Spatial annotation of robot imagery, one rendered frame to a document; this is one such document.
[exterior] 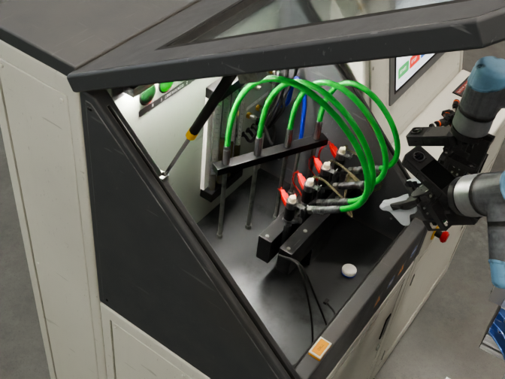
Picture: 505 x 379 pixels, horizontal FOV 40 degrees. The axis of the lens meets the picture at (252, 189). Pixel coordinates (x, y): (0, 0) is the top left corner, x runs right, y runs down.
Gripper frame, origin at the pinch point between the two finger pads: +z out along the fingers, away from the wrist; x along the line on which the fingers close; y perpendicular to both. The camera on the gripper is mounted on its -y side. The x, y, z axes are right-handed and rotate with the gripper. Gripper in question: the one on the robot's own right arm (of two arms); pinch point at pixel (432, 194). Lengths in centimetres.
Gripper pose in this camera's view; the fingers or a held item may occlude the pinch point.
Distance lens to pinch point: 162.0
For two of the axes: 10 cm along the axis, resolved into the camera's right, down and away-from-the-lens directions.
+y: 8.1, 4.7, -3.7
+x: 5.8, -5.1, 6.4
